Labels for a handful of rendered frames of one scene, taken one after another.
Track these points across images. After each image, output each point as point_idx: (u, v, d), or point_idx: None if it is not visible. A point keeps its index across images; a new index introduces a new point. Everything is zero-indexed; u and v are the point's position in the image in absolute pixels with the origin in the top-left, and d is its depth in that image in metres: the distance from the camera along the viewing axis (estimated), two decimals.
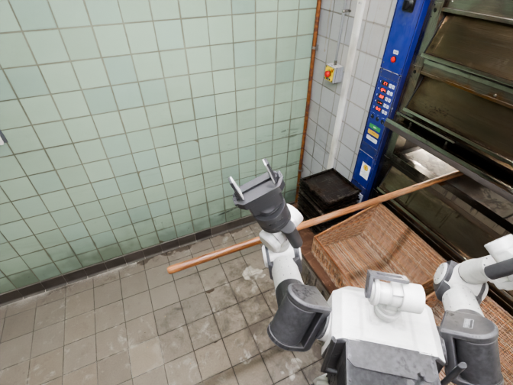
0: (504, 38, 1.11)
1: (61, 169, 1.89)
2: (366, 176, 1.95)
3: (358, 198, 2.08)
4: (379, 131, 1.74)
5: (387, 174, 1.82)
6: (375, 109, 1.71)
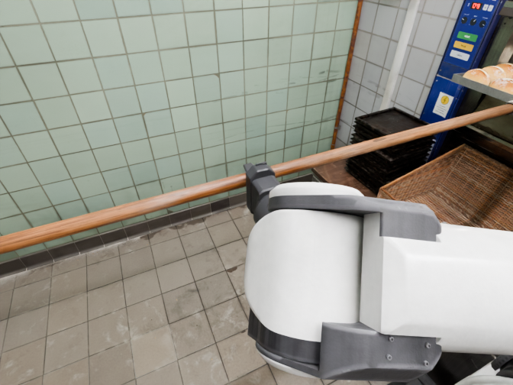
0: None
1: (40, 100, 1.42)
2: (443, 112, 1.47)
3: None
4: (474, 40, 1.27)
5: (480, 103, 1.35)
6: (472, 8, 1.24)
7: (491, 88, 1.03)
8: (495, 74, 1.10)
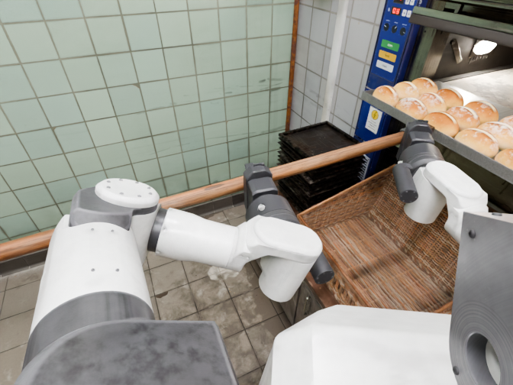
0: None
1: None
2: (375, 128, 1.33)
3: (363, 163, 1.46)
4: (396, 50, 1.12)
5: None
6: (392, 14, 1.10)
7: (395, 110, 0.89)
8: (406, 92, 0.95)
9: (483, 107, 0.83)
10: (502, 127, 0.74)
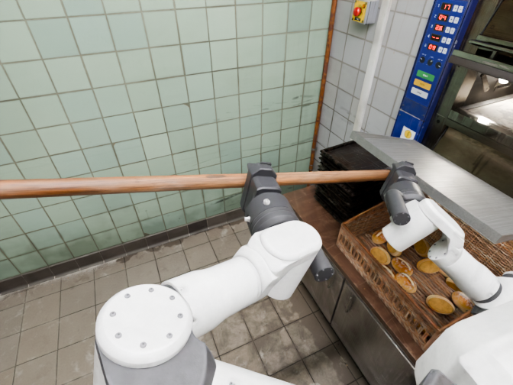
0: None
1: (6, 135, 1.43)
2: None
3: None
4: (431, 80, 1.28)
5: (440, 140, 1.36)
6: (429, 49, 1.25)
7: (381, 152, 0.97)
8: None
9: None
10: None
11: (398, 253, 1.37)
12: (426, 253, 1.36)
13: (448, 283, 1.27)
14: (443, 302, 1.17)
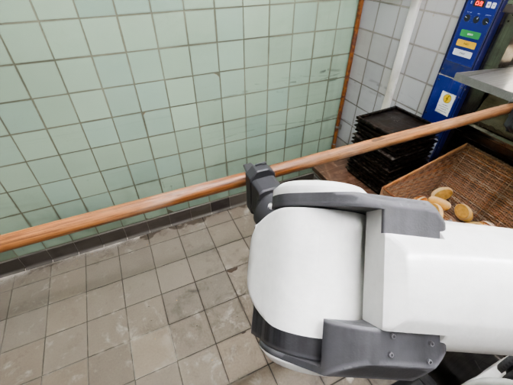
0: None
1: (39, 98, 1.40)
2: (446, 111, 1.46)
3: None
4: (477, 38, 1.26)
5: (483, 101, 1.33)
6: (475, 6, 1.23)
7: (493, 87, 1.02)
8: None
9: None
10: None
11: None
12: (469, 217, 1.34)
13: None
14: None
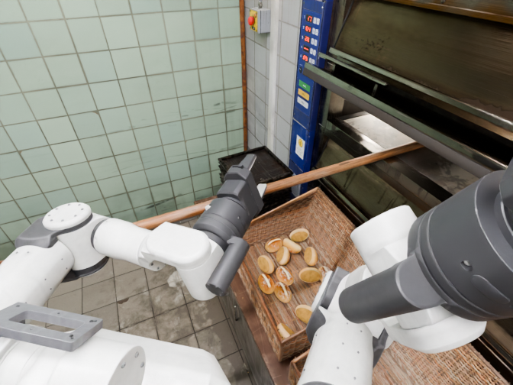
0: None
1: None
2: (301, 155, 1.49)
3: (297, 184, 1.62)
4: (308, 90, 1.29)
5: (324, 149, 1.36)
6: (303, 59, 1.26)
7: None
8: None
9: (263, 283, 1.28)
10: (325, 273, 1.31)
11: (283, 263, 1.37)
12: (311, 262, 1.37)
13: None
14: (308, 312, 1.17)
